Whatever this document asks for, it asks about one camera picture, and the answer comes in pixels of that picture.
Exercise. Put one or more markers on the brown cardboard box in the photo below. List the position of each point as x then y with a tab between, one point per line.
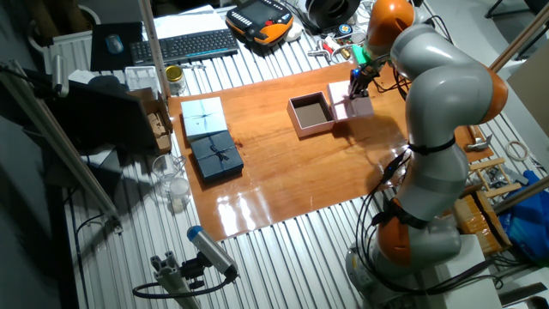
161	124

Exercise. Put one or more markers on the grey computer mouse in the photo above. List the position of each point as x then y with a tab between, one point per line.
114	44

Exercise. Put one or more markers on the small wooden rack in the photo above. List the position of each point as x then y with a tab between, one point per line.
493	176

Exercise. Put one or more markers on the round blue sticker disc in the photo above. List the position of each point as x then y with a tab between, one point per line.
345	29

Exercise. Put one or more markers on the white egg-shaped object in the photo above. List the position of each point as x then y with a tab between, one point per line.
293	32

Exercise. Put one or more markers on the glossy wooden board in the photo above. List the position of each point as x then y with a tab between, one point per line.
274	171

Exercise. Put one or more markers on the green wrist adapter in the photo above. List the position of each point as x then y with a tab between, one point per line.
360	55

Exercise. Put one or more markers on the orange striped box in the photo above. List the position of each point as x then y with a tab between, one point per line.
482	223

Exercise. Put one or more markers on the black monitor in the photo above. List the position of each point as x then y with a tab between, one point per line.
103	116

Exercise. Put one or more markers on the silver camera with blue cap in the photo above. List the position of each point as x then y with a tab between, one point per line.
212	251

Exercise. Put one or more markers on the black filament spool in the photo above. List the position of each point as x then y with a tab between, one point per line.
321	17

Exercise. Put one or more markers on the clear glass beaker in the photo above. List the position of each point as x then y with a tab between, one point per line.
166	169

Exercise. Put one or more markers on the light blue gift box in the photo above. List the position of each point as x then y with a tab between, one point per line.
203	118

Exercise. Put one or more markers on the open pink box base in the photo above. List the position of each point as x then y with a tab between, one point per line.
311	116

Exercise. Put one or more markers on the black mouse pad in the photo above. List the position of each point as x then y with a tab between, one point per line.
128	56

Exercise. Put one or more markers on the aluminium profile bracket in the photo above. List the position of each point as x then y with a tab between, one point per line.
171	281

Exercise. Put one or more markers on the white pedestal block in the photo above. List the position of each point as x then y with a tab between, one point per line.
467	274

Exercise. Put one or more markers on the pink box lid with ribbon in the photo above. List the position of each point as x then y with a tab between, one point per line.
341	107

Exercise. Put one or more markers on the clear plastic container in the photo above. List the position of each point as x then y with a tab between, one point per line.
142	78

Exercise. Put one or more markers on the silver metal clamp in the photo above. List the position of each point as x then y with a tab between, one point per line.
317	53

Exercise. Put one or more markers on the slanted aluminium pole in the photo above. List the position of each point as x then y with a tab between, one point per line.
64	146

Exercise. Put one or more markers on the dark blue gift box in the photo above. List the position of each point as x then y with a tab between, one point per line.
216	156

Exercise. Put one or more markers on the black keyboard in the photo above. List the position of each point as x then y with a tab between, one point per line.
184	46

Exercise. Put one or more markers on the glass jar with gold lid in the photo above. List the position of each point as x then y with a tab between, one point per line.
175	79

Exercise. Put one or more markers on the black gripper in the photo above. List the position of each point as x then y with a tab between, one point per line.
364	76

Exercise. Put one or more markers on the silver cylindrical camera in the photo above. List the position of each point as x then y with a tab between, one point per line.
59	75

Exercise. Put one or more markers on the small clear plastic cup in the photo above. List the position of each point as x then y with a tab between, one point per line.
180	191

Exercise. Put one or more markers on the orange and black teach pendant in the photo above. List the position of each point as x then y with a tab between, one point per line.
261	19

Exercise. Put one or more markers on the blue plastic bag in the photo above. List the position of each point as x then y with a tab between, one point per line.
529	214

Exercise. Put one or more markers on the brass fitting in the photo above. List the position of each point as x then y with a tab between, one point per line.
345	53

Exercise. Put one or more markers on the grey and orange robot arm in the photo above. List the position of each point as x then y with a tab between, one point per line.
446	103

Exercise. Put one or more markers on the white paper sheets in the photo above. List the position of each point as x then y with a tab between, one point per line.
188	21

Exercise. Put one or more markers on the upright aluminium pole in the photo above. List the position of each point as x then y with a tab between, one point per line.
153	47

